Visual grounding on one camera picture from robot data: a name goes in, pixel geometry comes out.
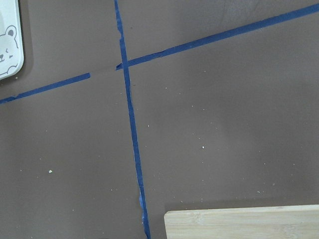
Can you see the cream bear tray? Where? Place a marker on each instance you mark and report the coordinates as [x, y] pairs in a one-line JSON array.
[[11, 43]]

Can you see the wooden cutting board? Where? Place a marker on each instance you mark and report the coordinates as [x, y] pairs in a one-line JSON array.
[[282, 222]]

